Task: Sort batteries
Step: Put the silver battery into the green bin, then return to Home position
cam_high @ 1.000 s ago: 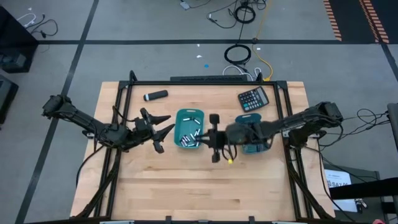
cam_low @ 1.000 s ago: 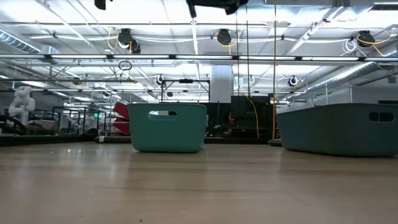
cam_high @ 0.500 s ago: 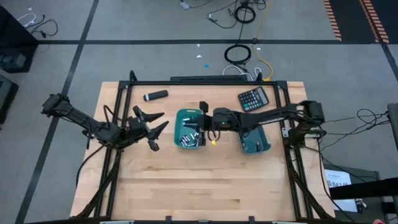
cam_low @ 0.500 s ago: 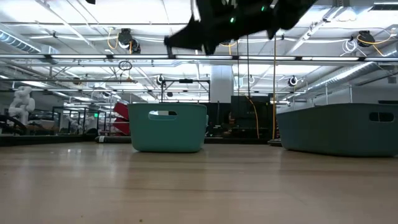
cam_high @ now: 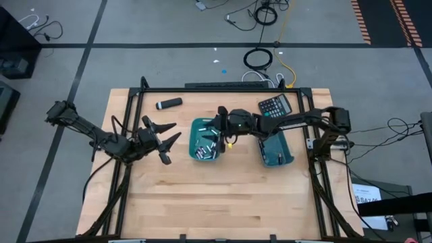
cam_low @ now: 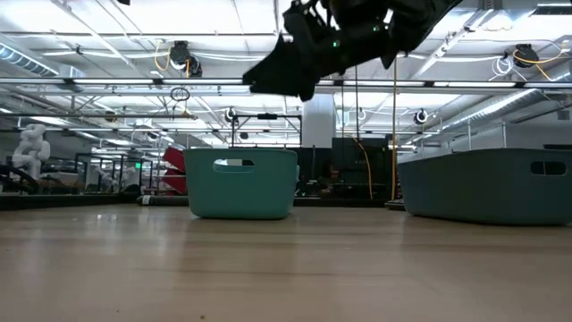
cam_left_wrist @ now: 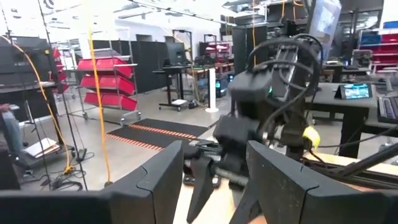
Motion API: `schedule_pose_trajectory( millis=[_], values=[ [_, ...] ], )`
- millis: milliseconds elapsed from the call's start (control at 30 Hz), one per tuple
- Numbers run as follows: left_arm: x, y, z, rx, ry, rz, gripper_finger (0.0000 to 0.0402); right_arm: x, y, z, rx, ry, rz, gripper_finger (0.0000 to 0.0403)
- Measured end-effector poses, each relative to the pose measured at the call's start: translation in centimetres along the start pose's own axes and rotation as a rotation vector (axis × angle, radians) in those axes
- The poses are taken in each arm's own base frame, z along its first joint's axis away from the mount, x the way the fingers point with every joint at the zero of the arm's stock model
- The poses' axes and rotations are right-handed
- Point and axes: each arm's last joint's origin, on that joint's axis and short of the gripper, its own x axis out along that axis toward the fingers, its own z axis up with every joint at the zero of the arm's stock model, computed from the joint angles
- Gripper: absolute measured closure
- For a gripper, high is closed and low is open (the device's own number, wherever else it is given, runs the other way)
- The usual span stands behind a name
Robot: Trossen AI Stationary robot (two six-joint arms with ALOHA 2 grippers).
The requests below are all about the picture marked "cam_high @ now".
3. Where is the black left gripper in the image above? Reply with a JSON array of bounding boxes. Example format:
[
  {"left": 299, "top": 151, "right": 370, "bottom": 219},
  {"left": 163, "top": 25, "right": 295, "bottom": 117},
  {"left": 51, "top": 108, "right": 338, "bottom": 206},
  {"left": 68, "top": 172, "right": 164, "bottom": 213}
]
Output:
[{"left": 136, "top": 115, "right": 182, "bottom": 165}]

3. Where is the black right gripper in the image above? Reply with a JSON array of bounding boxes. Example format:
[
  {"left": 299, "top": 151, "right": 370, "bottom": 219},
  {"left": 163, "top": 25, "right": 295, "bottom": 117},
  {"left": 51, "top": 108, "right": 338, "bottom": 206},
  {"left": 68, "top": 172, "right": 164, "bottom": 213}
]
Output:
[{"left": 200, "top": 106, "right": 254, "bottom": 153}]

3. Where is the green-teal plastic bin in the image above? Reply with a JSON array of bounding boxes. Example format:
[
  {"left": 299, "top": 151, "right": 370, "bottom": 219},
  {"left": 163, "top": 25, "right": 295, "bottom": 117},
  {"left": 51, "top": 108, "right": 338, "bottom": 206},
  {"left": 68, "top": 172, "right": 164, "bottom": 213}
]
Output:
[{"left": 188, "top": 117, "right": 223, "bottom": 162}]

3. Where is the blue-teal plastic bin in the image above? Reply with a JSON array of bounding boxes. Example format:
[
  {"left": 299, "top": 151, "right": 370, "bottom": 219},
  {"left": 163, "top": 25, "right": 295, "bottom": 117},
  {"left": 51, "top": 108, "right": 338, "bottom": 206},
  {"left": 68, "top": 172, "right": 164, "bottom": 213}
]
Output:
[{"left": 256, "top": 130, "right": 295, "bottom": 168}]

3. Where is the black marker with white band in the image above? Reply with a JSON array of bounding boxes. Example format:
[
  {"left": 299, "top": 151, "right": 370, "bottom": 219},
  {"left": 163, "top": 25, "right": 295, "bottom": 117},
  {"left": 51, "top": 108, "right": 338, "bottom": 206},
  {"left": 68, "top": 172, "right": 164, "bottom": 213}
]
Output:
[{"left": 155, "top": 97, "right": 184, "bottom": 111}]

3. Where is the black desk calculator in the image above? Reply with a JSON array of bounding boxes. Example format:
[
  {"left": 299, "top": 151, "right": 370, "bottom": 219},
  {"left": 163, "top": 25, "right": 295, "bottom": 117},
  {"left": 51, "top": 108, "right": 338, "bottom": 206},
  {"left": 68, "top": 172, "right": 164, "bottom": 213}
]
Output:
[{"left": 258, "top": 93, "right": 293, "bottom": 119}]

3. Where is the black box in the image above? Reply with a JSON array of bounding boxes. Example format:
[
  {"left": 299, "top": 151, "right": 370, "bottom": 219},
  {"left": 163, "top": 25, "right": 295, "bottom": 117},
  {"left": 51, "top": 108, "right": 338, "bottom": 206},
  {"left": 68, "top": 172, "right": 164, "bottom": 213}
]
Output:
[{"left": 0, "top": 80, "right": 21, "bottom": 136}]

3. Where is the white paper sheet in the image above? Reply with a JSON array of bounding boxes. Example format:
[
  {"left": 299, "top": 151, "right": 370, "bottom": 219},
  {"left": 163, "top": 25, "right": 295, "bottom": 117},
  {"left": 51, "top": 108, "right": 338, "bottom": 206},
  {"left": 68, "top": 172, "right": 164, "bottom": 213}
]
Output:
[{"left": 351, "top": 184, "right": 389, "bottom": 231}]

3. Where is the black cabinet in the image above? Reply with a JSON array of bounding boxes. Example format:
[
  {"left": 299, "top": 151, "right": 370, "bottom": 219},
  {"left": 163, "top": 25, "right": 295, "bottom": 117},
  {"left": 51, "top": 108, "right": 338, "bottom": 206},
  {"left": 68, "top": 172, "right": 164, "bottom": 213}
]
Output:
[{"left": 0, "top": 6, "right": 42, "bottom": 80}]

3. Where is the black shelf board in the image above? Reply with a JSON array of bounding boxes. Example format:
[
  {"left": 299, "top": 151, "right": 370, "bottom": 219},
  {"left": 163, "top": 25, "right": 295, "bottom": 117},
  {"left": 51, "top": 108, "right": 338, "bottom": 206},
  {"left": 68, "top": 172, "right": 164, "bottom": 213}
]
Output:
[{"left": 356, "top": 192, "right": 432, "bottom": 217}]

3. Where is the black mat with orange stripes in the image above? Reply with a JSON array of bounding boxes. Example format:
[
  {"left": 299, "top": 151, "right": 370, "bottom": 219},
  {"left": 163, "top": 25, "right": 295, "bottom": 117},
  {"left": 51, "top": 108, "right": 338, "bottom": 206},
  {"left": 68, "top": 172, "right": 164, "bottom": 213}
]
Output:
[
  {"left": 389, "top": 0, "right": 432, "bottom": 48},
  {"left": 350, "top": 0, "right": 396, "bottom": 47}
]

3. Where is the black aluminium table frame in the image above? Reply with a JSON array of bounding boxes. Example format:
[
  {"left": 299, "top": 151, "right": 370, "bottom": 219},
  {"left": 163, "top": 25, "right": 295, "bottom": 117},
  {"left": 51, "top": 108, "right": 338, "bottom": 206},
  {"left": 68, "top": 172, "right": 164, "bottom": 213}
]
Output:
[{"left": 76, "top": 76, "right": 364, "bottom": 242}]

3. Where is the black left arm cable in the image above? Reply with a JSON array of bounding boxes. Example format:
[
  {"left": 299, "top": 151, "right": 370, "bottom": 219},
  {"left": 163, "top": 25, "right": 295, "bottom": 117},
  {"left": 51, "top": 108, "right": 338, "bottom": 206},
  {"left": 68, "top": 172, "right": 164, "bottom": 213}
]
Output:
[{"left": 110, "top": 115, "right": 126, "bottom": 136}]

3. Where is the white cable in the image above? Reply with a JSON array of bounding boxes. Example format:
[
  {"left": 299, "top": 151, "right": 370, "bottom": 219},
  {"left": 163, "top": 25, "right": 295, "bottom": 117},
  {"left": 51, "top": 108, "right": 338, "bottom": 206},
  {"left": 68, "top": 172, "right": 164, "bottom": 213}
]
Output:
[
  {"left": 18, "top": 13, "right": 41, "bottom": 31},
  {"left": 241, "top": 70, "right": 285, "bottom": 89}
]

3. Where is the coiled black cable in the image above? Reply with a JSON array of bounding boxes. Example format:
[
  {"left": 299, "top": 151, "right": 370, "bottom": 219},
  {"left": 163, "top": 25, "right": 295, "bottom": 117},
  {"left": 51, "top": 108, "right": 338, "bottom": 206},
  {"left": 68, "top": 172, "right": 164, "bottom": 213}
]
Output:
[
  {"left": 243, "top": 47, "right": 273, "bottom": 71},
  {"left": 252, "top": 4, "right": 279, "bottom": 27}
]

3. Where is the black power cable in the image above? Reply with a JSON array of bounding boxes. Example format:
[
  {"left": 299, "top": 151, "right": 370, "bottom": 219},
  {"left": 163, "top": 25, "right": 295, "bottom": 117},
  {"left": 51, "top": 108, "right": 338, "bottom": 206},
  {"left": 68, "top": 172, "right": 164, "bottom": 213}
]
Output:
[{"left": 82, "top": 157, "right": 114, "bottom": 204}]

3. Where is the yellow cable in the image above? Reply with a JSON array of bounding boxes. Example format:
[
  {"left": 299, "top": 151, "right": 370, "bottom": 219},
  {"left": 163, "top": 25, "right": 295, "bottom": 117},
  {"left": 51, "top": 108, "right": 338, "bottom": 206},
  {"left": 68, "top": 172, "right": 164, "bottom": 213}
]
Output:
[{"left": 273, "top": 0, "right": 298, "bottom": 89}]

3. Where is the black cable with plug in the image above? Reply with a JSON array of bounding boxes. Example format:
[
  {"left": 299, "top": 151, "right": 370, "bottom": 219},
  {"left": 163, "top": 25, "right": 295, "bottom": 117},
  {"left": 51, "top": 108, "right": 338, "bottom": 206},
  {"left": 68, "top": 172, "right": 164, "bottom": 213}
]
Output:
[{"left": 225, "top": 9, "right": 258, "bottom": 32}]

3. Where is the thin black cable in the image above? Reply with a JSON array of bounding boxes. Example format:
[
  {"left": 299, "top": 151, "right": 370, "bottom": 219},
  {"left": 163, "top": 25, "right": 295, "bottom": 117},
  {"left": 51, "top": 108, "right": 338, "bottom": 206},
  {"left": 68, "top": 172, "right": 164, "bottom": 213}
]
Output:
[{"left": 28, "top": 16, "right": 64, "bottom": 43}]

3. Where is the black cable bundle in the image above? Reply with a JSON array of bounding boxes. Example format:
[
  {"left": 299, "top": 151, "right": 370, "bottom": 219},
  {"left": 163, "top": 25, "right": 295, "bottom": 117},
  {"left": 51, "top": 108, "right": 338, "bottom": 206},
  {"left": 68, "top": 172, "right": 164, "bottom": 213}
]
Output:
[{"left": 340, "top": 116, "right": 425, "bottom": 185}]

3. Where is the grey post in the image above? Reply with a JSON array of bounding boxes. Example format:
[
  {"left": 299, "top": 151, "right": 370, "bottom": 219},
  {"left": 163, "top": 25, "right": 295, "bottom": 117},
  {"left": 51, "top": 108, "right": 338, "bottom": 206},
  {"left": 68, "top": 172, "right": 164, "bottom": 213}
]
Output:
[{"left": 420, "top": 111, "right": 432, "bottom": 166}]

